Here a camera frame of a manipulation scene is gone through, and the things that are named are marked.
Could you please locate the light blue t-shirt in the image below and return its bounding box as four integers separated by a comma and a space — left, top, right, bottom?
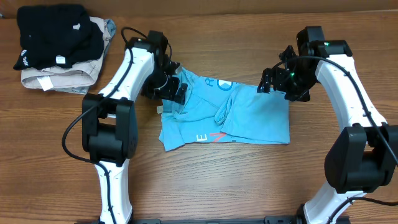
159, 68, 290, 151

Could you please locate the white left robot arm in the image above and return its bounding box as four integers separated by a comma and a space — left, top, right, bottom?
81, 30, 188, 223

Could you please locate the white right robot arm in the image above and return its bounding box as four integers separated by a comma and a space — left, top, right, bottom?
257, 26, 397, 224

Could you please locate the beige folded garment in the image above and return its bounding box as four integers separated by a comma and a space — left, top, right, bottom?
21, 17, 104, 91

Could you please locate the black folded garment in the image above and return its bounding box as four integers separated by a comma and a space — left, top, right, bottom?
14, 4, 104, 70

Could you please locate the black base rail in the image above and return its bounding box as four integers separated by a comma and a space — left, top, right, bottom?
74, 215, 299, 224

